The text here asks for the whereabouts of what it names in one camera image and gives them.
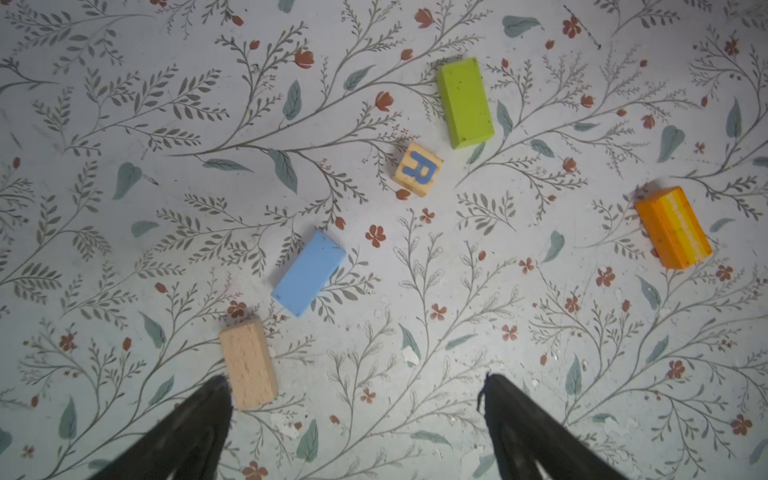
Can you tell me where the orange yellow wood block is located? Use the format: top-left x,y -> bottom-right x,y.
636,187 -> 713,270

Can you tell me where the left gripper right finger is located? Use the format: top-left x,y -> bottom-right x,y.
477,374 -> 626,480

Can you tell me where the green wood block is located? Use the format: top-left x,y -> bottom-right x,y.
437,57 -> 495,149

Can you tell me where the letter R wood cube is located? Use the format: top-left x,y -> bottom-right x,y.
393,142 -> 444,197

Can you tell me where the natural wood long block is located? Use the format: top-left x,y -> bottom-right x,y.
219,317 -> 278,411

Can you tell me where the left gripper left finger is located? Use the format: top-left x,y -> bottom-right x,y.
93,375 -> 233,479

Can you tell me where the light blue wood block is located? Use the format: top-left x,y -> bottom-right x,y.
272,231 -> 346,317

